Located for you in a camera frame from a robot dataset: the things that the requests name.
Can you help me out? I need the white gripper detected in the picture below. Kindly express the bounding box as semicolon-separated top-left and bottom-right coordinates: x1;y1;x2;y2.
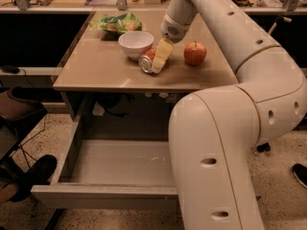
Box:
152;12;191;74

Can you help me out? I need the orange soda can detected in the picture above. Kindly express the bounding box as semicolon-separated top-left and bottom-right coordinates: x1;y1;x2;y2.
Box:
138;47;156;74

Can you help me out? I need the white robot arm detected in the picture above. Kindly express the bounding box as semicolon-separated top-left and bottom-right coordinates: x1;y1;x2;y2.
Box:
161;0;307;230

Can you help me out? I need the beige cabinet top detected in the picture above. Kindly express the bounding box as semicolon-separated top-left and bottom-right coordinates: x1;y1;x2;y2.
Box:
54;10;237;92

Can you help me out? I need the open grey drawer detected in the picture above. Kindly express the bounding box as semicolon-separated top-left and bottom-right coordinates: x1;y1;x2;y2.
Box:
33;94;177;211

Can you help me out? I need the red apple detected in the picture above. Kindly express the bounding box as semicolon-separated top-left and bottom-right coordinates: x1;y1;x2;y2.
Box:
183;41;207;66

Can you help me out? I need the white bowl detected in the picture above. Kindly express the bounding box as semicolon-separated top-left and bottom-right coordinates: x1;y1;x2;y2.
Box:
118;31;154;60

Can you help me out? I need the green chip bag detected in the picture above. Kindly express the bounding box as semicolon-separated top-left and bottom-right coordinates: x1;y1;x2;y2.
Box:
89;12;143;35

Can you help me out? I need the black office chair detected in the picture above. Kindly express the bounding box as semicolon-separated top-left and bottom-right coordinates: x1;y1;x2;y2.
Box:
0;87;47;180

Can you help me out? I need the black power adapter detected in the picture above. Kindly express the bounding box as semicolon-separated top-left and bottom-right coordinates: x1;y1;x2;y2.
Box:
0;65;19;74

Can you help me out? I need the black shoe left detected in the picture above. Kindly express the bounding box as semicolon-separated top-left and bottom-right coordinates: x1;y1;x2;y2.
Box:
10;154;58;202

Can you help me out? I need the black shoe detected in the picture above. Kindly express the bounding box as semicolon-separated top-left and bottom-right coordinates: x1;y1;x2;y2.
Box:
292;164;307;189
10;154;58;202

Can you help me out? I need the black shoe right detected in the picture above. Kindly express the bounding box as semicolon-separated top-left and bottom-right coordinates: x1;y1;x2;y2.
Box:
292;164;307;189

